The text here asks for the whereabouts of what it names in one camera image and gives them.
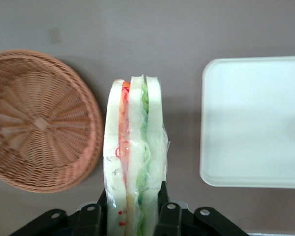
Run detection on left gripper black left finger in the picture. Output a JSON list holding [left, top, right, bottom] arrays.
[[75, 188, 109, 236]]

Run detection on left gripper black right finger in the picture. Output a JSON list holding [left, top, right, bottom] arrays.
[[153, 180, 183, 236]]

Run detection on triangle sandwich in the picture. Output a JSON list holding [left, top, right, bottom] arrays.
[[102, 75, 171, 236]]

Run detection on round brown wicker basket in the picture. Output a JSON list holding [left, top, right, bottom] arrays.
[[0, 50, 104, 194]]

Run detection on cream plastic tray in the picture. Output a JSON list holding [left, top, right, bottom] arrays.
[[199, 55, 295, 189]]

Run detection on small clear tape piece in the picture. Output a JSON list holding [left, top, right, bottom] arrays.
[[49, 27, 62, 44]]

